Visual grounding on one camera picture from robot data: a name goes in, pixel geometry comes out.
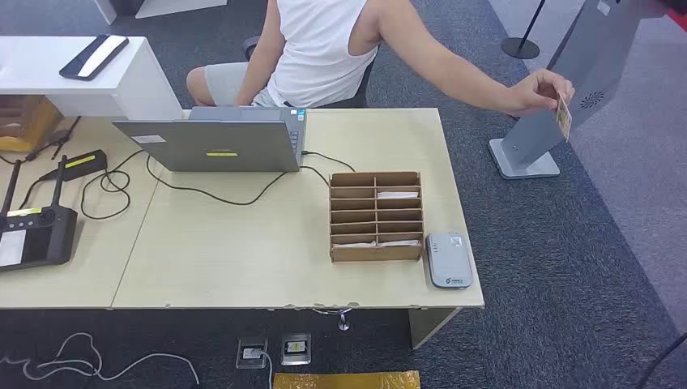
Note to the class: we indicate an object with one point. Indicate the grey laptop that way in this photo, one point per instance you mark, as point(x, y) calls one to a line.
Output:
point(214, 142)

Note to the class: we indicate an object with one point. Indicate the ID card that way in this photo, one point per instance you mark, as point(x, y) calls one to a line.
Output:
point(563, 118)

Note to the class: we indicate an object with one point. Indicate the person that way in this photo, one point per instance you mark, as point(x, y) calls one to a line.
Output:
point(316, 53)

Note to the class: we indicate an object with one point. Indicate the floor socket with yellow label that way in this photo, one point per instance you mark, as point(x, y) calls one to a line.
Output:
point(296, 349)

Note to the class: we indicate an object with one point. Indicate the black remote controller with antennas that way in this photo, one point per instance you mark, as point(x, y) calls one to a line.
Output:
point(37, 241)

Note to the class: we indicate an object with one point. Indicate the yellow wooden box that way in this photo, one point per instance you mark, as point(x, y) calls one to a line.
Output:
point(32, 123)

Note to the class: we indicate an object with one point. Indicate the grey card reader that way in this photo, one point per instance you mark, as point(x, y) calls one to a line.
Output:
point(450, 263)

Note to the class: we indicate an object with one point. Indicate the white counter shelf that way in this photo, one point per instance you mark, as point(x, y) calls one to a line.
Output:
point(134, 80)

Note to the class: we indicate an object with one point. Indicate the red object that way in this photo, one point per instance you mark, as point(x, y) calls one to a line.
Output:
point(679, 20)

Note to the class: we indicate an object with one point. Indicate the cardboard card organizer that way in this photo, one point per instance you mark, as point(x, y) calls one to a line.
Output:
point(375, 253)

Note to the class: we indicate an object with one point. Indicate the yellow floor mat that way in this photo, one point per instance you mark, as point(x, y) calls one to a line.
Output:
point(343, 381)

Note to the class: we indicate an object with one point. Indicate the white room key card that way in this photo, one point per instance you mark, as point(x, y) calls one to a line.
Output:
point(397, 195)
point(400, 243)
point(354, 245)

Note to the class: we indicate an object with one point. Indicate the black stanchion post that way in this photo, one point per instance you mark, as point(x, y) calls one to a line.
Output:
point(519, 48)

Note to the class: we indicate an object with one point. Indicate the grey kiosk stand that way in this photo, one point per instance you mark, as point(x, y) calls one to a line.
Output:
point(590, 53)

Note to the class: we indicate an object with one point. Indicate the floor socket with white plug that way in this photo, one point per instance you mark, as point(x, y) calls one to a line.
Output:
point(251, 353)

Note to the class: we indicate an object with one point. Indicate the person's left forearm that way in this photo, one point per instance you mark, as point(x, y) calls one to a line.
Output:
point(467, 80)

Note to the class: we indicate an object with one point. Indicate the chrome hook under desk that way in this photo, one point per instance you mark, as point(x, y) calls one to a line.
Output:
point(343, 321)

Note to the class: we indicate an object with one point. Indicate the person's left hand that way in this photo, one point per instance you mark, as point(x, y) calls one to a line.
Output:
point(534, 94)

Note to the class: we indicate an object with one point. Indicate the white furniture base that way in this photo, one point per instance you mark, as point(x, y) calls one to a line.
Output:
point(161, 6)

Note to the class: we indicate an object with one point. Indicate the person's right forearm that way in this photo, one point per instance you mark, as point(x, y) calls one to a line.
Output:
point(251, 86)

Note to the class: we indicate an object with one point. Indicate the black power adapter yellow label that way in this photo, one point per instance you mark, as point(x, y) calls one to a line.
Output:
point(80, 164)

